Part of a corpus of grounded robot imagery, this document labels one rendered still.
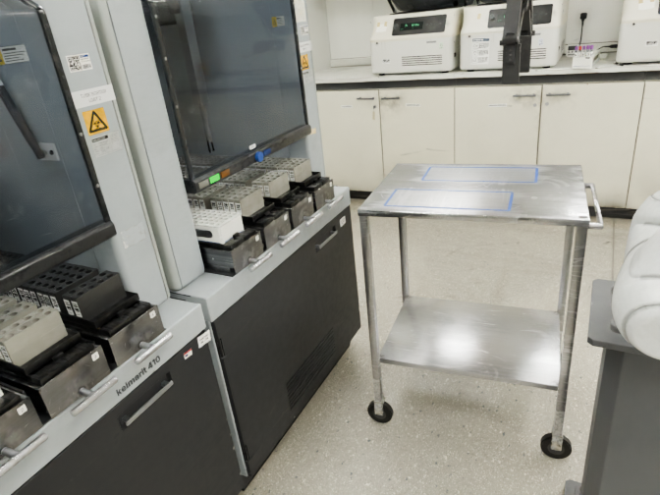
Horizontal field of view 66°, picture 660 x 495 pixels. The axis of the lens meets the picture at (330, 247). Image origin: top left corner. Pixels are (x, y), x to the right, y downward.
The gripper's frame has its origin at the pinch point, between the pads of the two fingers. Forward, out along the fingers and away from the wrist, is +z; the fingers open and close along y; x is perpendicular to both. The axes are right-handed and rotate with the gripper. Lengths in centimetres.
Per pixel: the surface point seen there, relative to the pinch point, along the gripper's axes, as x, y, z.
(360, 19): 158, 282, -3
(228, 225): 70, -12, 35
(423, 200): 27, 25, 38
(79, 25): 75, -36, -17
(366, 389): 53, 29, 120
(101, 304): 73, -51, 37
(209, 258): 74, -17, 43
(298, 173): 74, 32, 35
